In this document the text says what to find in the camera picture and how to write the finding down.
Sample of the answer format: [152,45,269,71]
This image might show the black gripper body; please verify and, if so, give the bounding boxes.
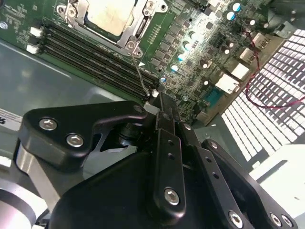
[49,151,229,229]

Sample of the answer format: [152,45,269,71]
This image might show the thin wire locking lever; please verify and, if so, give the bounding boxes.
[128,46,152,97]

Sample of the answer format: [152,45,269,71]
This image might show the silver CPU green edge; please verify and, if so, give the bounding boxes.
[85,0,136,38]

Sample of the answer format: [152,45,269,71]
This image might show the metal socket cover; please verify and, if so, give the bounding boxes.
[69,0,153,48]

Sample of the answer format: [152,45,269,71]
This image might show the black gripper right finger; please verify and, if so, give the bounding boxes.
[166,95,298,229]

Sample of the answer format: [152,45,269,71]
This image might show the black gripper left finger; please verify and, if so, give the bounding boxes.
[13,93,187,221]

